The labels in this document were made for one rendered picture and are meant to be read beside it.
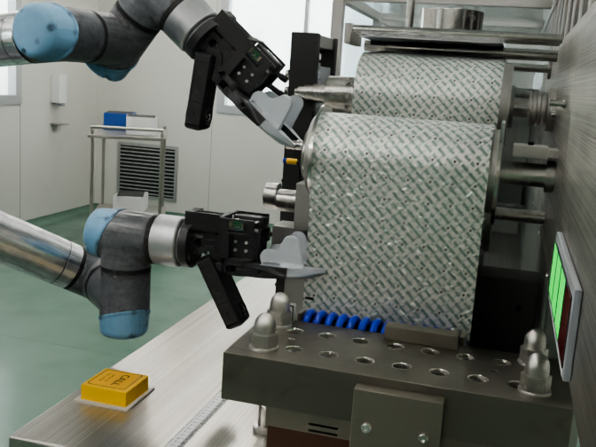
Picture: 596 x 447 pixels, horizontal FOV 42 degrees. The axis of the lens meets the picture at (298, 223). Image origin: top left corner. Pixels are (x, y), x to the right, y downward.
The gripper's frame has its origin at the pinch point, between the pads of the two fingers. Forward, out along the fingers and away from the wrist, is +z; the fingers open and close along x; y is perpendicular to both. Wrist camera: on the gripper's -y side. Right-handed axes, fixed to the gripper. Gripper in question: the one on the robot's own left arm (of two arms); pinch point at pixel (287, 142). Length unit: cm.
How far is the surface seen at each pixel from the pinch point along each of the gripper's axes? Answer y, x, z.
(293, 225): -9.5, 3.9, 8.6
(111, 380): -38.4, -15.4, 7.3
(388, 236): 2.1, -5.0, 19.7
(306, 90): 2.6, 25.2, -8.1
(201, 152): -202, 552, -144
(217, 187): -215, 552, -111
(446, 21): 27, 66, -4
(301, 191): -4.3, 2.4, 6.1
